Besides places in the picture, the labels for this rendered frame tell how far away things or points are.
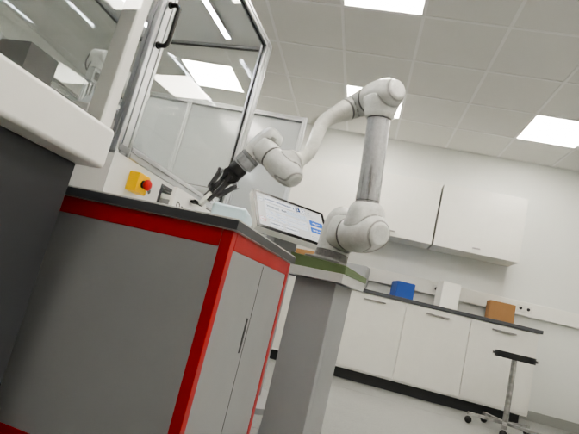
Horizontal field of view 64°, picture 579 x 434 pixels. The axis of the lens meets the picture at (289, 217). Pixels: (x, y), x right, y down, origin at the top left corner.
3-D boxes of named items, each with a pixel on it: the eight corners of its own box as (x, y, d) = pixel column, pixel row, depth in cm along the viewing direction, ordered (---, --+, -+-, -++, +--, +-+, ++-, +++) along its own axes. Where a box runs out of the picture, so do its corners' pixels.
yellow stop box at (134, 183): (146, 196, 170) (152, 178, 171) (136, 191, 163) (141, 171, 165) (134, 194, 172) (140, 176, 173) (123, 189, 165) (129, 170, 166)
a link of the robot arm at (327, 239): (337, 257, 226) (350, 215, 229) (358, 260, 209) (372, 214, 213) (309, 246, 219) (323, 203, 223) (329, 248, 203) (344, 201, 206)
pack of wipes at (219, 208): (218, 226, 137) (221, 211, 137) (249, 232, 136) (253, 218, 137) (208, 216, 122) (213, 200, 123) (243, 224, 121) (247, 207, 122)
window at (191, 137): (219, 206, 247) (264, 45, 263) (128, 145, 166) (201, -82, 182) (218, 206, 247) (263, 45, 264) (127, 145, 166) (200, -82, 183)
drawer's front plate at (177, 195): (200, 228, 211) (206, 205, 213) (169, 213, 183) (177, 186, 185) (196, 227, 211) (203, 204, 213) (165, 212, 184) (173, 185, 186)
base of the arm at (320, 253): (357, 275, 219) (360, 264, 220) (337, 264, 202) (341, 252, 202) (324, 266, 230) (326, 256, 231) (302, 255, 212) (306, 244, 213)
